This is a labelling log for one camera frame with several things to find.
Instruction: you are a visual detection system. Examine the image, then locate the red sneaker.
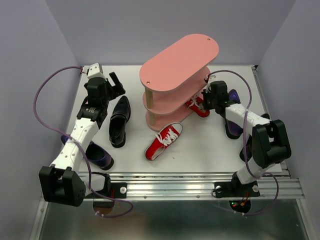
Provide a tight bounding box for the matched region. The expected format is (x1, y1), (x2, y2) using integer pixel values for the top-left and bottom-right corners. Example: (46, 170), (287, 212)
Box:
(144, 122), (183, 161)
(184, 94), (210, 119)

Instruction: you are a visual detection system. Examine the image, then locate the purple loafer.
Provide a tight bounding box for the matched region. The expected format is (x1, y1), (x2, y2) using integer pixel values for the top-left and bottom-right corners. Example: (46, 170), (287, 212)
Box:
(224, 89), (243, 140)
(55, 135), (114, 171)

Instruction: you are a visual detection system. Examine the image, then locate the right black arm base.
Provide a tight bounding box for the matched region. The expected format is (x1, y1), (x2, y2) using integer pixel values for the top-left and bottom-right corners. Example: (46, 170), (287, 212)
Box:
(212, 173), (260, 198)

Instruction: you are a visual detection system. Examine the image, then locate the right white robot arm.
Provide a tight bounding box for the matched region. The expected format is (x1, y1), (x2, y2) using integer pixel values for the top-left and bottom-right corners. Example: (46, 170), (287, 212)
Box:
(202, 81), (292, 195)

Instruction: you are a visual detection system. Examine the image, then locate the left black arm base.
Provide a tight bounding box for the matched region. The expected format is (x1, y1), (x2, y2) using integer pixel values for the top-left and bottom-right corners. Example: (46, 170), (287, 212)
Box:
(91, 172), (127, 199)

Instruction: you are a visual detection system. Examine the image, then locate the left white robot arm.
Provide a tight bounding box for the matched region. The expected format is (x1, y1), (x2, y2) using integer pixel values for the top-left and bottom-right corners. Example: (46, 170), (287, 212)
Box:
(39, 72), (126, 207)

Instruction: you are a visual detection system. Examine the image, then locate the pink three-tier shoe shelf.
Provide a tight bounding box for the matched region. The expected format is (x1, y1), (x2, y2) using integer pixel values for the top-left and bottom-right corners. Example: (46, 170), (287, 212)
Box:
(139, 33), (219, 131)

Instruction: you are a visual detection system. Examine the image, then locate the black loafer left side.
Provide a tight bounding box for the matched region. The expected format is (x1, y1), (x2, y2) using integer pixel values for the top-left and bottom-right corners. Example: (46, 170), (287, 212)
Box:
(108, 95), (131, 148)

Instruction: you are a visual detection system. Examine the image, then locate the black loafer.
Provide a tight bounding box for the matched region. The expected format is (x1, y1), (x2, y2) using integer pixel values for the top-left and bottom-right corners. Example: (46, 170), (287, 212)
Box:
(239, 113), (271, 162)
(108, 95), (131, 148)

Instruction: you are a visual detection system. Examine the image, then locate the black loafer right side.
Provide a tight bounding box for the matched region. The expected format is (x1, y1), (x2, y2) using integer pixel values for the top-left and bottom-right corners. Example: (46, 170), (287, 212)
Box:
(239, 113), (271, 162)

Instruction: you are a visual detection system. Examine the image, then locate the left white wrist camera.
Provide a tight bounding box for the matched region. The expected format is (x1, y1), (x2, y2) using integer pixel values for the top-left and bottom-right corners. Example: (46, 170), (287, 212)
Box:
(86, 63), (105, 79)

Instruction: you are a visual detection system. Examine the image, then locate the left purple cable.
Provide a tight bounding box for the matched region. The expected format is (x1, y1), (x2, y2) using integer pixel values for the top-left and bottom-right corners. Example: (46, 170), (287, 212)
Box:
(33, 65), (135, 218)

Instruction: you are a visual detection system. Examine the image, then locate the aluminium mounting rail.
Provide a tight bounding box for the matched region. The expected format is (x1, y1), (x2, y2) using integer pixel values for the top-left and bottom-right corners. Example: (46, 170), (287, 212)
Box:
(108, 172), (305, 202)

